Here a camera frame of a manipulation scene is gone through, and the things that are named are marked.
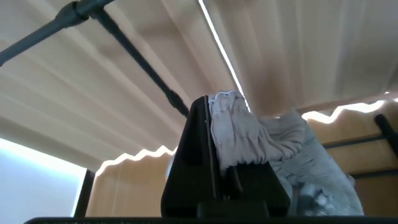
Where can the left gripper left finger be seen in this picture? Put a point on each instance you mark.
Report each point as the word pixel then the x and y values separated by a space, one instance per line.
pixel 189 174

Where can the pale grey shorts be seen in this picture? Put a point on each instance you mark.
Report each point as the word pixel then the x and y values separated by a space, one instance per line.
pixel 236 137

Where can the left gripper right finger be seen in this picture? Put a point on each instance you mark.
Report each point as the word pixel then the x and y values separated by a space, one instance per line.
pixel 261 186

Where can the beige curtain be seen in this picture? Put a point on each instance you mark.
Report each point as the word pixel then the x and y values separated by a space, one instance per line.
pixel 280 46

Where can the black clothes rack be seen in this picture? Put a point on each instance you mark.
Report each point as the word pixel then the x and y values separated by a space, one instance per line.
pixel 133 53

